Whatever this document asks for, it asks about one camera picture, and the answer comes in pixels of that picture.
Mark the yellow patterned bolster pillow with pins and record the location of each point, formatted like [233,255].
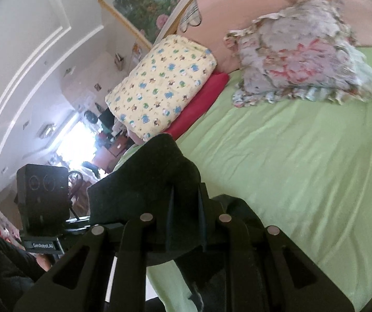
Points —
[159,84]

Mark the bright window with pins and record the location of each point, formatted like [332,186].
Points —
[75,139]

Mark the small wall calendar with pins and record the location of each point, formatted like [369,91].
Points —
[137,52]

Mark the black pants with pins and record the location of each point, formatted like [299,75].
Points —
[159,169]

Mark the person's left hand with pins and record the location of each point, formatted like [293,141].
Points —
[44,263]

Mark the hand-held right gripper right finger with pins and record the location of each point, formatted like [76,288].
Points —
[238,240]

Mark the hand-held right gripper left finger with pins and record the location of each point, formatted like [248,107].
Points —
[137,237]

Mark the floral ruffled pillow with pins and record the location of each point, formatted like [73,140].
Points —
[296,55]

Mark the brown wooden cabinet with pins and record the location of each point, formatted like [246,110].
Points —
[111,154]

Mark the ceiling light fixture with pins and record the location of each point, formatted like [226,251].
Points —
[46,130]

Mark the red folded cloth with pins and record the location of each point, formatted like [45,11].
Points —
[202,97]

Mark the person's left forearm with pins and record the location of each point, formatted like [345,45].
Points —
[3,273]

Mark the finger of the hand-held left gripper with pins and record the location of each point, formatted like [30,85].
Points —
[78,223]

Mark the green bed sheet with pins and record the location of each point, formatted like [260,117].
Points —
[286,175]

